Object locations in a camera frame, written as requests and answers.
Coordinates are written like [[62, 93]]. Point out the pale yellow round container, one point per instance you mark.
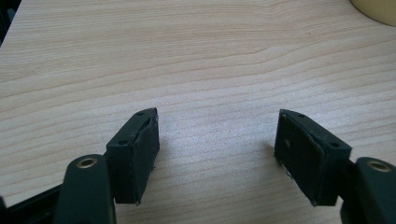
[[378, 9]]

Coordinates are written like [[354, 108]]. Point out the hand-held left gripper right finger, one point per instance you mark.
[[306, 158]]

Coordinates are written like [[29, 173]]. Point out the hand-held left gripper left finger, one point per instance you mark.
[[132, 161]]

